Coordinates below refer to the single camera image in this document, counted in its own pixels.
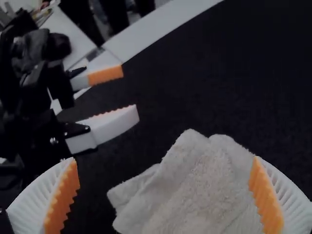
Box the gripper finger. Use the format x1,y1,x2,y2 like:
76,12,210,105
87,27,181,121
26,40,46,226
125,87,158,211
65,57,124,93
248,156,311,234

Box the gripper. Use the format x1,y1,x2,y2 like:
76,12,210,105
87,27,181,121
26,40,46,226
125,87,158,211
0,62,140,234

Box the pale towel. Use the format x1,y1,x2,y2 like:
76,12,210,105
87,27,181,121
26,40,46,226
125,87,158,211
106,128,270,234

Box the person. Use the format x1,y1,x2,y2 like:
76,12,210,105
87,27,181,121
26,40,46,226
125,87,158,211
59,0,130,47

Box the black mat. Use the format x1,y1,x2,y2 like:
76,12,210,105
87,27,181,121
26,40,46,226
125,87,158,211
48,0,312,234

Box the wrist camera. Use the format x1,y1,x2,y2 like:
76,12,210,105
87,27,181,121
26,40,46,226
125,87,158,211
11,28,72,74

